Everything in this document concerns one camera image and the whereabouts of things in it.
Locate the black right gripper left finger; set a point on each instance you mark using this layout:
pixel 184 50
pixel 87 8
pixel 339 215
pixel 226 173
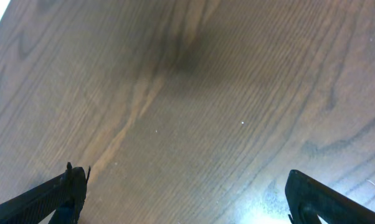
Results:
pixel 62 197

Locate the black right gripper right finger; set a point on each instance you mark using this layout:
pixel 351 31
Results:
pixel 310 201

